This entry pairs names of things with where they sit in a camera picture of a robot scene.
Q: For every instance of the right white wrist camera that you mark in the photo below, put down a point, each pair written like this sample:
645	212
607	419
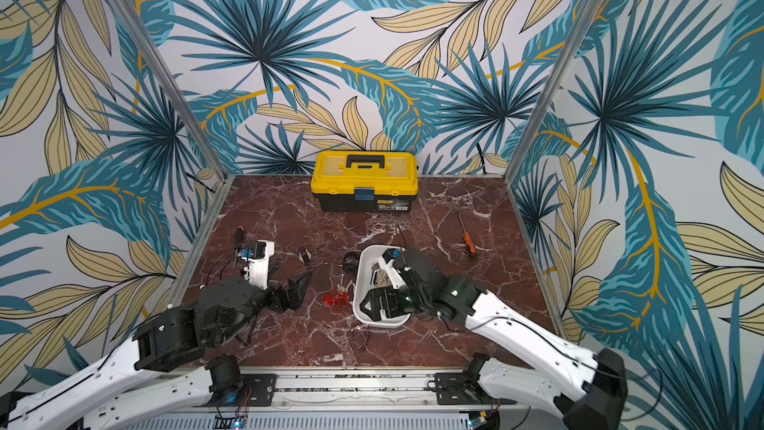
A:
384	274

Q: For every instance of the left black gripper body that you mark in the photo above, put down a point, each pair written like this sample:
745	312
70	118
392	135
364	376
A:
275	298

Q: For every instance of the orange handle screwdriver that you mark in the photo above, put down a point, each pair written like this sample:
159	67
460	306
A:
471	249

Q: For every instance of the yellow black toolbox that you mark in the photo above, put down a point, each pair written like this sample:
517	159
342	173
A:
365	181

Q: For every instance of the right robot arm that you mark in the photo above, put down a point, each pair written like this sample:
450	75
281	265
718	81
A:
584	389

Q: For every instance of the black yellow screwdriver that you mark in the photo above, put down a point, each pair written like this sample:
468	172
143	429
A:
239	238

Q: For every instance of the black round watch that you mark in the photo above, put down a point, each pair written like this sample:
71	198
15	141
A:
350	263

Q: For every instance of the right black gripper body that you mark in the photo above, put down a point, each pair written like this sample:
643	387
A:
393	296

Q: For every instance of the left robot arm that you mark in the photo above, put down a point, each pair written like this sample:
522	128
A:
170	340

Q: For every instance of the aluminium front rail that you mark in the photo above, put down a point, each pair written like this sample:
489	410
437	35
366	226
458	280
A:
352	390

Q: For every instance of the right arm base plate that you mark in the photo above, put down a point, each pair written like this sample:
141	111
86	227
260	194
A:
462	388

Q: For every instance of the dark brown strap watch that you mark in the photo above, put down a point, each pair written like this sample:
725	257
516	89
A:
305	256

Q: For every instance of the red transparent watch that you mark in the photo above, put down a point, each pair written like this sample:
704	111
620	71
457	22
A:
336	299

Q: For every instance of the white plastic storage tray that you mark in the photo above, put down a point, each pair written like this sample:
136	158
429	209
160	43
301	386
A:
363	285

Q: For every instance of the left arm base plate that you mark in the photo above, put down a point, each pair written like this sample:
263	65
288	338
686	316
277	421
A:
230	387

